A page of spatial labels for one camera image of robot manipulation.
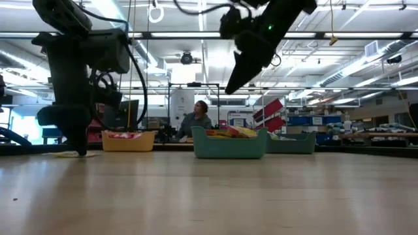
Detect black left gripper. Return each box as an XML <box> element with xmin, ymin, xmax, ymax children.
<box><xmin>36</xmin><ymin>104</ymin><xmax>93</xmax><ymax>156</ymax></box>

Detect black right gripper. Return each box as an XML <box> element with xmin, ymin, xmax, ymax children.
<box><xmin>225</xmin><ymin>31</ymin><xmax>277</xmax><ymax>95</ymax></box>

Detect red Skittles candy pack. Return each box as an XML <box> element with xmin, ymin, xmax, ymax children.
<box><xmin>106</xmin><ymin>131</ymin><xmax>144</xmax><ymax>140</ymax></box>

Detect orange plastic bin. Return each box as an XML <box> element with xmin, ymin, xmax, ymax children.
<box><xmin>101</xmin><ymin>130</ymin><xmax>156</xmax><ymax>153</ymax></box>

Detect yellow Sour Patch candy pack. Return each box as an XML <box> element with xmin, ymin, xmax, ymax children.
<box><xmin>205</xmin><ymin>129</ymin><xmax>230</xmax><ymax>138</ymax></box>
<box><xmin>228</xmin><ymin>125</ymin><xmax>259</xmax><ymax>138</ymax></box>

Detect green candy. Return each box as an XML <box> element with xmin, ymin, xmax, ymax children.
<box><xmin>268</xmin><ymin>132</ymin><xmax>297</xmax><ymax>141</ymax></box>

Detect green teal plastic bin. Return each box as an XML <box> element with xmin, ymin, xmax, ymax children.
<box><xmin>191</xmin><ymin>126</ymin><xmax>268</xmax><ymax>160</ymax></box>

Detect dark teal plastic bin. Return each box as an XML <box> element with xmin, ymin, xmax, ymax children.
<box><xmin>266</xmin><ymin>131</ymin><xmax>317</xmax><ymax>154</ymax></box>

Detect red tilted panel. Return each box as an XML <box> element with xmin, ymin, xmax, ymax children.
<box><xmin>259</xmin><ymin>116</ymin><xmax>287</xmax><ymax>133</ymax></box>
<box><xmin>253</xmin><ymin>97</ymin><xmax>284</xmax><ymax>121</ymax></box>

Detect dark background monitor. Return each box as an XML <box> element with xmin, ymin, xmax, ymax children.
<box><xmin>104</xmin><ymin>99</ymin><xmax>140</xmax><ymax>130</ymax></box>

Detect person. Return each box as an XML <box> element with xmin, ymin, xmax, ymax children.
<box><xmin>176</xmin><ymin>100</ymin><xmax>213</xmax><ymax>140</ymax></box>

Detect white cabinet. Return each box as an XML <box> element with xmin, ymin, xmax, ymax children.
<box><xmin>169</xmin><ymin>89</ymin><xmax>196</xmax><ymax>130</ymax></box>

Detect blue storage bins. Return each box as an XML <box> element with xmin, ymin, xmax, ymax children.
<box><xmin>287</xmin><ymin>116</ymin><xmax>342</xmax><ymax>127</ymax></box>

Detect ceiling air vent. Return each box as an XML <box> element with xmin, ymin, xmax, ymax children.
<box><xmin>364</xmin><ymin>40</ymin><xmax>379</xmax><ymax>58</ymax></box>

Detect wooden workbench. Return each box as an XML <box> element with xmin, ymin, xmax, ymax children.
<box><xmin>339</xmin><ymin>132</ymin><xmax>418</xmax><ymax>140</ymax></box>

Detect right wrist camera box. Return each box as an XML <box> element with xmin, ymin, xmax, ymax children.
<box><xmin>219</xmin><ymin>7</ymin><xmax>243</xmax><ymax>40</ymax></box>

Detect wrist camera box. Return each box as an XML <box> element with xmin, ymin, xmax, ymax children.
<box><xmin>219</xmin><ymin>7</ymin><xmax>243</xmax><ymax>40</ymax></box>
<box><xmin>93</xmin><ymin>83</ymin><xmax>123</xmax><ymax>108</ymax></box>

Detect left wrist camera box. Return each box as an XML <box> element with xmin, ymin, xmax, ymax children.
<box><xmin>93</xmin><ymin>83</ymin><xmax>123</xmax><ymax>108</ymax></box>

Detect black background stand frame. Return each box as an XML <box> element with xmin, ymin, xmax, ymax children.
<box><xmin>168</xmin><ymin>82</ymin><xmax>220</xmax><ymax>129</ymax></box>

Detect black overhead camera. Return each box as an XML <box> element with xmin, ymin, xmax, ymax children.
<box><xmin>179</xmin><ymin>51</ymin><xmax>194</xmax><ymax>65</ymax></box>

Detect black curved hose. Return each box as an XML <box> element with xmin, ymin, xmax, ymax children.
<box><xmin>0</xmin><ymin>126</ymin><xmax>33</xmax><ymax>148</ymax></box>

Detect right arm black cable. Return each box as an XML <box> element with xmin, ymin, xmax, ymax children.
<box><xmin>172</xmin><ymin>0</ymin><xmax>236</xmax><ymax>16</ymax></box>

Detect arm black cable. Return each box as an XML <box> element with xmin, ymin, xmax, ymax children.
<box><xmin>172</xmin><ymin>0</ymin><xmax>236</xmax><ymax>16</ymax></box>
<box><xmin>76</xmin><ymin>5</ymin><xmax>148</xmax><ymax>128</ymax></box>

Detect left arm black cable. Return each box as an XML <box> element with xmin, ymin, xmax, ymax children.
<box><xmin>76</xmin><ymin>5</ymin><xmax>148</xmax><ymax>128</ymax></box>

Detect yellow hanging cord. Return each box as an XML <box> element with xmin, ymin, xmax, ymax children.
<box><xmin>329</xmin><ymin>0</ymin><xmax>339</xmax><ymax>46</ymax></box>

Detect white hanging ring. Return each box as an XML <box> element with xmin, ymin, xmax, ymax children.
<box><xmin>148</xmin><ymin>3</ymin><xmax>165</xmax><ymax>24</ymax></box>

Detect black aluminium rig frame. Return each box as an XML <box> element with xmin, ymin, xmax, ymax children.
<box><xmin>0</xmin><ymin>31</ymin><xmax>418</xmax><ymax>160</ymax></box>

